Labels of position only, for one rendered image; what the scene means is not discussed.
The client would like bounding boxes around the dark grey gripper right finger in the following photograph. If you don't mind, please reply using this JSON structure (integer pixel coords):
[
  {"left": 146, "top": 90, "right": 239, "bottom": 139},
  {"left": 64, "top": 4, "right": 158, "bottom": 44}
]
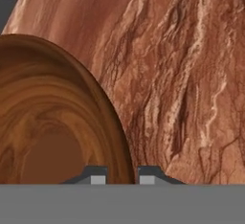
[{"left": 137, "top": 166, "right": 186, "bottom": 186}]

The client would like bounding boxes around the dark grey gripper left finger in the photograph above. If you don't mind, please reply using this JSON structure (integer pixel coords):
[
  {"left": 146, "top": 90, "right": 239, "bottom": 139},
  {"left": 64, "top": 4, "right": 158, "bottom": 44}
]
[{"left": 60, "top": 166, "right": 109, "bottom": 186}]

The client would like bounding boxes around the brown wooden bowl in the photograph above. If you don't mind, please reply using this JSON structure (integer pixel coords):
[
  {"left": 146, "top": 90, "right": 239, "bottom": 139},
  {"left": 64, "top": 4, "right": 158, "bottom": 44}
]
[{"left": 0, "top": 34, "right": 136, "bottom": 186}]

